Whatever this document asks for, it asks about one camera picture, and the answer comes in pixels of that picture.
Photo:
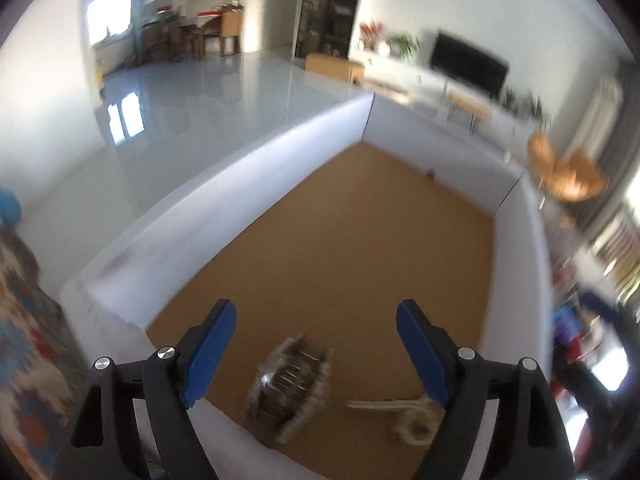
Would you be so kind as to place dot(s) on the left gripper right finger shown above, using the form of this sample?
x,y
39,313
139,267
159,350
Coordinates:
x,y
508,407

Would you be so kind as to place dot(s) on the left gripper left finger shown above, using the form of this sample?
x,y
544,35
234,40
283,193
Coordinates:
x,y
102,439

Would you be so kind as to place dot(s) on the floral patterned cushion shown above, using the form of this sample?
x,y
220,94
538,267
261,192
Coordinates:
x,y
42,368

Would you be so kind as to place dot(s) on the blue cloth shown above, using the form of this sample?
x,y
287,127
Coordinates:
x,y
10,208

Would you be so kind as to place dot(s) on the orange lounge chair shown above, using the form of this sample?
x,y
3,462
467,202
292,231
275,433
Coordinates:
x,y
572,179

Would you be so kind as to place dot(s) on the white storage box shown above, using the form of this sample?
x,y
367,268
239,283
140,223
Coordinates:
x,y
324,227

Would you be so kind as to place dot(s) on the white tv console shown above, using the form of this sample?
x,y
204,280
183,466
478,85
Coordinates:
x,y
427,93

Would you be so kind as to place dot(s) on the white floor air conditioner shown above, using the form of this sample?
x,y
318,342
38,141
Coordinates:
x,y
600,118

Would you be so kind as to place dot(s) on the green plants right of tv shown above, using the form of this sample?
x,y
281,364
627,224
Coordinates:
x,y
525,106

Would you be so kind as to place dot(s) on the wooden bench black legs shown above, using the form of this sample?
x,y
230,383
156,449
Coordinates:
x,y
477,112

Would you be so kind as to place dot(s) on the black flat television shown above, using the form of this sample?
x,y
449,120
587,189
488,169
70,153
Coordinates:
x,y
462,62

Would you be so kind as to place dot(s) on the green potted plant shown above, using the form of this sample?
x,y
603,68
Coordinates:
x,y
404,46

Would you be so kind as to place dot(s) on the wooden dining table set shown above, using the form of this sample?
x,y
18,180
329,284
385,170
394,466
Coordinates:
x,y
169,37

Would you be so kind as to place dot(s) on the cardboard box on floor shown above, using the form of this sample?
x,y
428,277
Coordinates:
x,y
334,68

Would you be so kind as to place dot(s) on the red flower vase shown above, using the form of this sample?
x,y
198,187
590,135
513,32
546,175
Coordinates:
x,y
370,34

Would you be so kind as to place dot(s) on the dark glass display cabinet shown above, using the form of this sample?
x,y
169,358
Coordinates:
x,y
325,26

